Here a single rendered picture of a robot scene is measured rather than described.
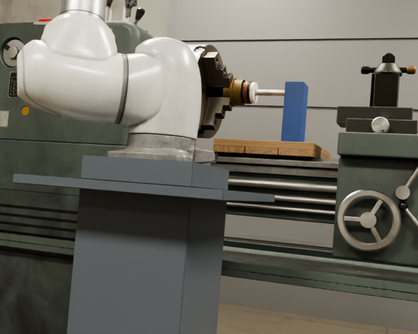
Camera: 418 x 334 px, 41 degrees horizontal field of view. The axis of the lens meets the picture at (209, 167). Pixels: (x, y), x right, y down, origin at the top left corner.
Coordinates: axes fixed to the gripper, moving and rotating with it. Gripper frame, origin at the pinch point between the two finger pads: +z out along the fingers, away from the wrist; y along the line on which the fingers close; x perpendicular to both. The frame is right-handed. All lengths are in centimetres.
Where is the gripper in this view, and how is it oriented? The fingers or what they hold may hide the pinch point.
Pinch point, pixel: (116, 18)
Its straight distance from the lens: 197.3
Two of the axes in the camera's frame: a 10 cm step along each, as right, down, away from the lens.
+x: 3.4, 0.7, 9.4
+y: 9.4, 0.6, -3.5
